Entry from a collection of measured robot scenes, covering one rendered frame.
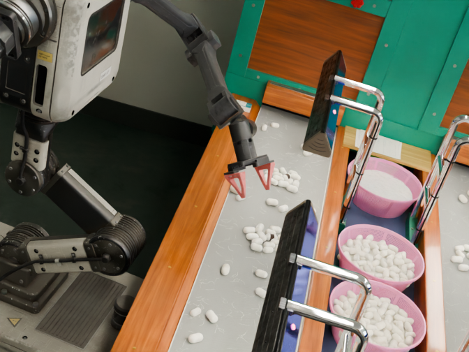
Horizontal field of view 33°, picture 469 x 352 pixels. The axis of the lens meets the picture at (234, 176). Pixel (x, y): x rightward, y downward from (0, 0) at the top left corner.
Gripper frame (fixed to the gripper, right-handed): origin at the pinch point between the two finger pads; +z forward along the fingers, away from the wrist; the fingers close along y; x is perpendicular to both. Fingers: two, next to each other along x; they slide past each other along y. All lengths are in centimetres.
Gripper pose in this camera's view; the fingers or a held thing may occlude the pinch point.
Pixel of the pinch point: (255, 191)
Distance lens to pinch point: 222.1
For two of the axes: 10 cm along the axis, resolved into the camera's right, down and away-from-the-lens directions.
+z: 2.4, 9.7, 0.7
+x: 6.6, -1.1, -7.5
